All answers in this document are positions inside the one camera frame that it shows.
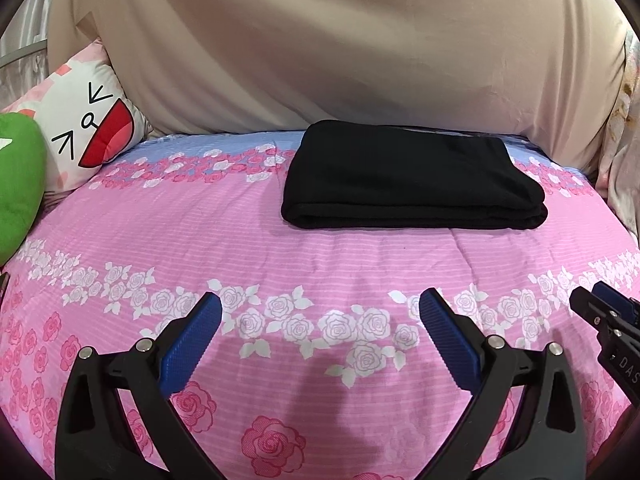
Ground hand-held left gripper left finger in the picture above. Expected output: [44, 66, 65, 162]
[55, 291, 223, 480]

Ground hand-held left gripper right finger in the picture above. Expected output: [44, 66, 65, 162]
[419, 287, 587, 480]

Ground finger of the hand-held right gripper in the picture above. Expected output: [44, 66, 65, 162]
[592, 281, 640, 328]
[569, 287, 640, 391]

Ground black pants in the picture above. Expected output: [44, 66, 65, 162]
[280, 120, 549, 232]

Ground pink rose print bed sheet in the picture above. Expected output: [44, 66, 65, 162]
[0, 130, 640, 480]

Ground cream floral cloth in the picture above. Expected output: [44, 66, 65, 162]
[595, 30, 640, 251]

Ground green plush pillow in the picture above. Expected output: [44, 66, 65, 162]
[0, 112, 47, 266]

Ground white cartoon face pillow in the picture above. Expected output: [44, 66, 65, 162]
[0, 40, 151, 193]

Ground beige blanket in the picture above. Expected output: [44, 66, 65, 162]
[47, 0, 631, 181]

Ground silver curtain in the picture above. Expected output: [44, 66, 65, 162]
[0, 0, 61, 111]

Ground grey metal bed rail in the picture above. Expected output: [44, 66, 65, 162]
[0, 42, 51, 68]

